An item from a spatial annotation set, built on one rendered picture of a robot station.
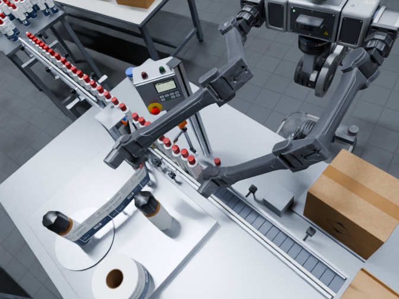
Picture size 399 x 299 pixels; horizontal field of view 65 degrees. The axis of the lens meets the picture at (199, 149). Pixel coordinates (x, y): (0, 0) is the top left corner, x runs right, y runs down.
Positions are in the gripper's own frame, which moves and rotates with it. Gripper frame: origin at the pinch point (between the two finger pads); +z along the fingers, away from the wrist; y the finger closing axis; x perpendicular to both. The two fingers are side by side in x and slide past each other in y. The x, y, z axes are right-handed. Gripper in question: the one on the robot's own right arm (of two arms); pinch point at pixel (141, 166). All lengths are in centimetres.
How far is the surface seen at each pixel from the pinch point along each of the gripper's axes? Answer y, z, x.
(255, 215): 43, 31, 20
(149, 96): -6.1, -20.7, 20.5
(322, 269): 77, 31, 18
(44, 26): -196, 31, 46
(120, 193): -8.8, 15.7, -13.5
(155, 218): 13.8, 15.3, -11.3
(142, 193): 9.2, 1.3, -8.0
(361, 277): 90, 35, 26
